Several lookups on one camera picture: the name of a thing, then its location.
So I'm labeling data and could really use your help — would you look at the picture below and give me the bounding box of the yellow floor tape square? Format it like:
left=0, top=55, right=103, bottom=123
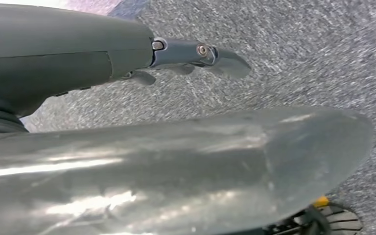
left=313, top=196, right=330, bottom=208

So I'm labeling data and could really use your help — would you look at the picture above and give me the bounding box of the black robot leg with foot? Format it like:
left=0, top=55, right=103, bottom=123
left=220, top=202, right=364, bottom=235

